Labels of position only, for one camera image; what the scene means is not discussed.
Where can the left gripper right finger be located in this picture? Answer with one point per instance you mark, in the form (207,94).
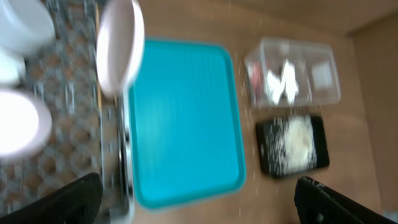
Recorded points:
(319,204)

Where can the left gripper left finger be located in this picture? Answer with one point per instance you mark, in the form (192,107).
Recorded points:
(77,202)

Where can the small white plate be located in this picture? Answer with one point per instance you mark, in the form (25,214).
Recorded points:
(26,124)

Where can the white paper napkin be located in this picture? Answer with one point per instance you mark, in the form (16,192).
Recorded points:
(291,89)

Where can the red snack wrapper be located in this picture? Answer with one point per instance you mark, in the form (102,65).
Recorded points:
(256,79)

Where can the large white plate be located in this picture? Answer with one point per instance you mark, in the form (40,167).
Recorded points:
(120,46)

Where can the grey bowl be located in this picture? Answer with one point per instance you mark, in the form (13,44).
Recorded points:
(26,26)

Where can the pile of white rice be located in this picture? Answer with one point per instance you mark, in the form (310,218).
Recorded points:
(291,145)

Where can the black plastic tray bin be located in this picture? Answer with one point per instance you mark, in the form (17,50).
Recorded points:
(262,131)

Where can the grey plastic dish rack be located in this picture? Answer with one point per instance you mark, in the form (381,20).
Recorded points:
(85,133)

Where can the teal plastic serving tray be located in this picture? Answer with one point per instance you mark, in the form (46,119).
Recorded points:
(185,130)

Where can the clear plastic container bin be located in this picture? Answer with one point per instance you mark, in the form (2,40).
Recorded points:
(315,71)

